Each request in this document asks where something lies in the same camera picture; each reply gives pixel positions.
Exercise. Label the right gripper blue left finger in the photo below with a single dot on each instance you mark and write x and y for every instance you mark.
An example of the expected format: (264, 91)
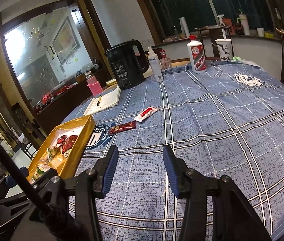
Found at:
(105, 168)

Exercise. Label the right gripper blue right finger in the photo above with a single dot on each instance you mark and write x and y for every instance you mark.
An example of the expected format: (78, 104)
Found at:
(176, 172)

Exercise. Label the red chocolate bar wrapper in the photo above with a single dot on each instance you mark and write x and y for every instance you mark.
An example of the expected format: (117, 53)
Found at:
(123, 127)

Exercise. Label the gold green foil snack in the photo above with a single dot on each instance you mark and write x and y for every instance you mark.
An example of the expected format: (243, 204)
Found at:
(53, 151)

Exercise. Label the white red sachet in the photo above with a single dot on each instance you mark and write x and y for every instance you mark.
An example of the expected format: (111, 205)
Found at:
(146, 114)

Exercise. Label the green pea snack packet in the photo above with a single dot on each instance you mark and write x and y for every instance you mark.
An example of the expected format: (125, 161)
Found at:
(38, 173)

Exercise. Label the gold brown biscuit pack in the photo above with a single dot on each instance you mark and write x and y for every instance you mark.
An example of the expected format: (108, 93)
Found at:
(57, 162)

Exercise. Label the dark red foil snack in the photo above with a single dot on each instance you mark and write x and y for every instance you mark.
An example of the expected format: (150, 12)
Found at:
(66, 142)

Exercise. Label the gold cardboard tray box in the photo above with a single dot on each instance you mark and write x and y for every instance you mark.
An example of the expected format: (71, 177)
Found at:
(81, 127)

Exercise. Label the black yellow pen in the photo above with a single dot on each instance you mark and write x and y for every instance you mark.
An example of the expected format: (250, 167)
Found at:
(99, 100)

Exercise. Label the open white notebook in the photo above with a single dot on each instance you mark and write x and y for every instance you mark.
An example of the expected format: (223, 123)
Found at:
(109, 99)

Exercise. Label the dark wooden sideboard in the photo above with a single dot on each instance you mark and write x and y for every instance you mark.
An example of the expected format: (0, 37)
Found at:
(54, 112)

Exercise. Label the blue plaid tablecloth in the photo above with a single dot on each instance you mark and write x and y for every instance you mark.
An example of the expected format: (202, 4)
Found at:
(228, 120)

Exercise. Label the pink sleeved water bottle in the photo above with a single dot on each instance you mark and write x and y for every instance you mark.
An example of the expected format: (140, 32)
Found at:
(93, 84)

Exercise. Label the white spray bottle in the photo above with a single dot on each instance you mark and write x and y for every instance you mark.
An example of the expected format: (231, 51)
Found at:
(155, 65)

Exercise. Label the black electric kettle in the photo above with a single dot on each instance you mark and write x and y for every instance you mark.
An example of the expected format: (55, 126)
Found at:
(128, 63)

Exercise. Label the small clear glass bottle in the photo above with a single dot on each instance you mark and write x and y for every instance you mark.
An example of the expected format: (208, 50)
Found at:
(164, 61)

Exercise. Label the white red liquor bottle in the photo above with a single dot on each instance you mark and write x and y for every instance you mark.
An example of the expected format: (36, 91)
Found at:
(196, 54)

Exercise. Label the white paper cup with straw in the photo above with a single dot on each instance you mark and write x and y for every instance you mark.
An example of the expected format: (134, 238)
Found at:
(225, 47)

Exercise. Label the white tumbler on sill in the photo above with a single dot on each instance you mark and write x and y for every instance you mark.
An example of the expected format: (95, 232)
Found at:
(244, 22)

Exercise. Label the framed wall painting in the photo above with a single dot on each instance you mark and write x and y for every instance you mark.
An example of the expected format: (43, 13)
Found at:
(65, 41)

